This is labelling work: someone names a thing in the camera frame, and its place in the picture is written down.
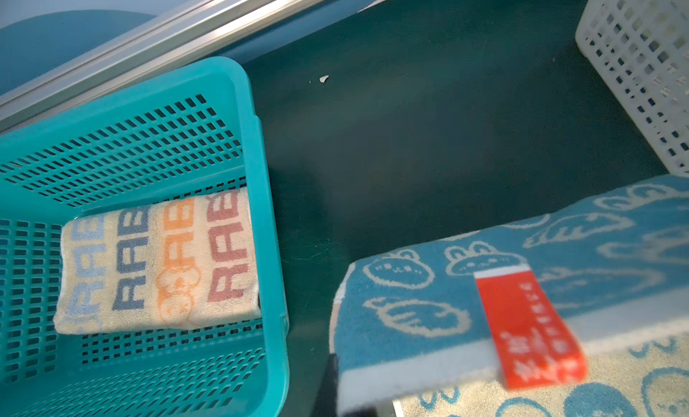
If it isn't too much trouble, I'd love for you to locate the teal plastic basket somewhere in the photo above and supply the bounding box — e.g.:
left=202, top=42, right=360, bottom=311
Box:
left=1, top=57, right=289, bottom=416

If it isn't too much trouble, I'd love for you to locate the cream RABBIT lettered towel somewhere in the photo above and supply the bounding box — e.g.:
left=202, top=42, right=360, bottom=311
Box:
left=53, top=188, right=261, bottom=334

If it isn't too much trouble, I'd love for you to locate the white plastic basket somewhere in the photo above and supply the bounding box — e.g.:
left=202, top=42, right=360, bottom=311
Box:
left=575, top=0, right=688, bottom=177

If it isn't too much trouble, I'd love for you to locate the blue bunny pattern towel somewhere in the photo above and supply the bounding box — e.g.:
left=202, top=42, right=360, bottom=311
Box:
left=329, top=175, right=688, bottom=416

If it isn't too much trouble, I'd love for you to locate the horizontal aluminium frame bar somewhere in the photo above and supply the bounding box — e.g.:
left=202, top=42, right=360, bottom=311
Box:
left=1, top=0, right=326, bottom=132

